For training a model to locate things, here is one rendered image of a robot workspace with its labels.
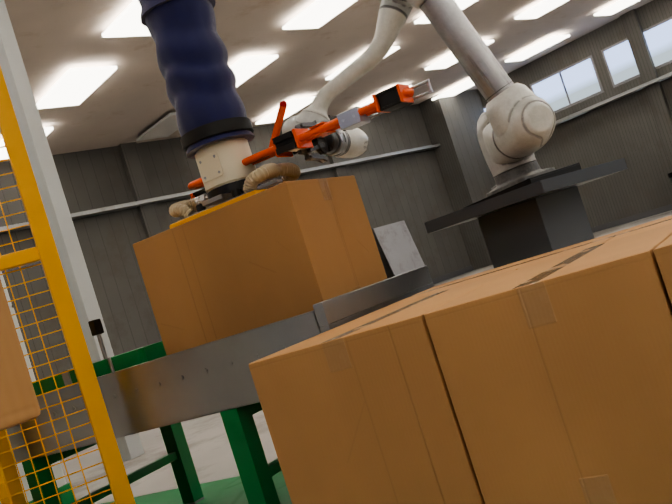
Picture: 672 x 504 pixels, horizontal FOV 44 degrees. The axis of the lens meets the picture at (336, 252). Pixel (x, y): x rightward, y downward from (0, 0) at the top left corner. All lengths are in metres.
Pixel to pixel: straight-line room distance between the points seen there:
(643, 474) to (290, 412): 0.65
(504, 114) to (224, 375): 1.16
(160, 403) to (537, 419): 1.31
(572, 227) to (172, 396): 1.39
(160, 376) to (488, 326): 1.24
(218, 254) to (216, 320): 0.20
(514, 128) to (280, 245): 0.83
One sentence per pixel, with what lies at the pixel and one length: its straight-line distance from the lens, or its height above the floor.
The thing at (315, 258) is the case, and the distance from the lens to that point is 2.27.
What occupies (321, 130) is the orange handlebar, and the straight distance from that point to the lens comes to 2.39.
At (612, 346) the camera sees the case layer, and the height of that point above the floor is 0.41.
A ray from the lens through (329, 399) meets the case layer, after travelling 1.60.
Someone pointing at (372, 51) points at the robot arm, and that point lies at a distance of 2.83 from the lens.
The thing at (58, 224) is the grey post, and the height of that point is 1.53.
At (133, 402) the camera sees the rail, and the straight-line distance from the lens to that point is 2.54.
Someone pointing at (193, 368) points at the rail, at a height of 0.54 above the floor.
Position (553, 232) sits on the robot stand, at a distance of 2.76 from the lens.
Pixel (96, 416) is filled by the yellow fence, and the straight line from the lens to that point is 2.51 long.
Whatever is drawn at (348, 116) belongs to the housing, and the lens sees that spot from 2.34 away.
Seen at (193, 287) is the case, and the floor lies 0.76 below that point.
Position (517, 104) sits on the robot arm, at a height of 0.99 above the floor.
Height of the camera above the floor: 0.64
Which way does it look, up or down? 2 degrees up
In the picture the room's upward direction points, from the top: 18 degrees counter-clockwise
